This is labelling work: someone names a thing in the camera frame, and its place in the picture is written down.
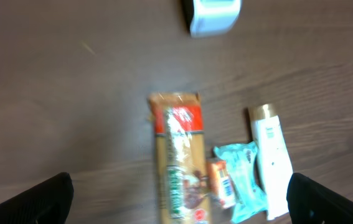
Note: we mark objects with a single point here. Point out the small orange snack packet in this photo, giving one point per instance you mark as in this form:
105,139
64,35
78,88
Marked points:
221,184

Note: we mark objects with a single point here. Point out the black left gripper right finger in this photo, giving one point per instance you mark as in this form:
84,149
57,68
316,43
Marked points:
312,203

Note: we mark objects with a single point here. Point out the teal snack packet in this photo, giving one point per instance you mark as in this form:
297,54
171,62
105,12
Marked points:
240,162

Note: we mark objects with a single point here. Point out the white tube gold cap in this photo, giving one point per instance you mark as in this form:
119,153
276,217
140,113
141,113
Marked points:
274,164

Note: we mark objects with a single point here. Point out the spaghetti pasta packet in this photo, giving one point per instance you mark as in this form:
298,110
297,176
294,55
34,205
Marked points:
182,180

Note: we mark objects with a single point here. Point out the white barcode scanner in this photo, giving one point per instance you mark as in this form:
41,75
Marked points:
210,17

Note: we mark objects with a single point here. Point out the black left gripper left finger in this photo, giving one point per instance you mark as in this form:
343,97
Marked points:
48,202

